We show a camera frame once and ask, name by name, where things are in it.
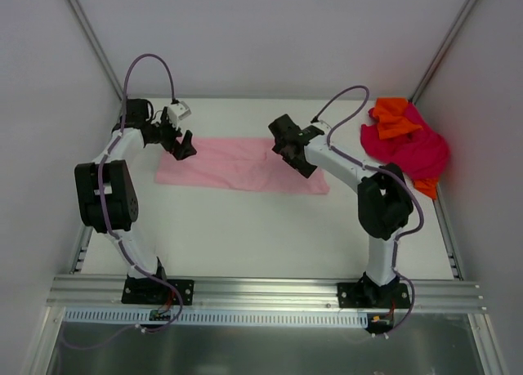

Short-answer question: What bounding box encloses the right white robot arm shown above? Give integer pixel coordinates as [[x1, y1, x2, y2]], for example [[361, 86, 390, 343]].
[[268, 114, 413, 307]]

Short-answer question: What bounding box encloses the left black base bracket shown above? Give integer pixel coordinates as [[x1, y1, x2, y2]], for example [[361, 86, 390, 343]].
[[121, 276, 194, 306]]

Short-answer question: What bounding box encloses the right aluminium corner post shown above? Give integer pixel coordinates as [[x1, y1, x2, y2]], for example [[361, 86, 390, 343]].
[[409, 0, 481, 104]]

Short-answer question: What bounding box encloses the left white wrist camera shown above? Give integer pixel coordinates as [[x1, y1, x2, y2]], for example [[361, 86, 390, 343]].
[[167, 100, 191, 128]]

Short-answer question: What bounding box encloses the aluminium mounting rail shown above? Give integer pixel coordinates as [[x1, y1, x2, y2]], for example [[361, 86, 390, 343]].
[[46, 274, 488, 313]]

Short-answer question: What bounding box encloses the right black base bracket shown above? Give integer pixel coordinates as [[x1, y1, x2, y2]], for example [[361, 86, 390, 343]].
[[336, 270, 412, 310]]

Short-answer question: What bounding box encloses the white slotted cable duct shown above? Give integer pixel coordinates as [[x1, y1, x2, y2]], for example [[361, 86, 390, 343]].
[[64, 307, 368, 329]]

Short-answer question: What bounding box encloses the left aluminium corner post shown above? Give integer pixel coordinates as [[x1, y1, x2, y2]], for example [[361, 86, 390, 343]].
[[64, 0, 123, 100]]

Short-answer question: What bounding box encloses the orange t-shirt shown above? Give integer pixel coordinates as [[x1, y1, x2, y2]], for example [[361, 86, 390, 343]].
[[372, 97, 422, 140]]

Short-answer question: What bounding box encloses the black base bracket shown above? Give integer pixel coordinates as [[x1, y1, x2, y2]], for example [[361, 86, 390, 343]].
[[336, 270, 412, 310], [121, 276, 194, 306]]

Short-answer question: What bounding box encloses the magenta t-shirt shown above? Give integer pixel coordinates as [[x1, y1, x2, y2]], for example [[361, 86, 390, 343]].
[[360, 102, 450, 181]]

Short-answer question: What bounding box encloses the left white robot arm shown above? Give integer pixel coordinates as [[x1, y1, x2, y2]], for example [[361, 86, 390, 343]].
[[74, 99, 197, 304]]

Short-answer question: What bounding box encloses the aluminium corner post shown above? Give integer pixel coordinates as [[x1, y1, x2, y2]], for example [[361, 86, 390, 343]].
[[409, 0, 481, 104], [64, 0, 123, 100]]

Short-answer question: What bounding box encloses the pink t-shirt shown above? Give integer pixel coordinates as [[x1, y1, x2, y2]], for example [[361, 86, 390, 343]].
[[155, 137, 330, 195]]

